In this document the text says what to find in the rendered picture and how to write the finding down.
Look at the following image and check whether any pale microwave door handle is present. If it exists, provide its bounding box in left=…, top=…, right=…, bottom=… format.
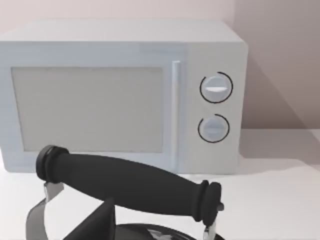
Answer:
left=171, top=60, right=183, bottom=174

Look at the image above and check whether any large pale microwave knob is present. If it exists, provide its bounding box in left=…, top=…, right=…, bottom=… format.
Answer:
left=199, top=71, right=234, bottom=104

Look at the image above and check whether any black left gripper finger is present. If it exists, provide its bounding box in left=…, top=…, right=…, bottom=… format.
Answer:
left=61, top=197, right=117, bottom=240

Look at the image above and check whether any pale microwave door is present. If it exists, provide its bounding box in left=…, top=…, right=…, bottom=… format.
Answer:
left=0, top=41, right=189, bottom=175

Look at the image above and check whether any pale microwave oven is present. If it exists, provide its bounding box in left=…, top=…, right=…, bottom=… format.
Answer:
left=0, top=19, right=249, bottom=175

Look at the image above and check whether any small pale microwave knob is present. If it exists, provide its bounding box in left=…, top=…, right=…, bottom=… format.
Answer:
left=197, top=113, right=231, bottom=144

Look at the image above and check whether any metal kettle with black handle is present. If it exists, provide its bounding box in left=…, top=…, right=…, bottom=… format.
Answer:
left=26, top=144, right=241, bottom=240

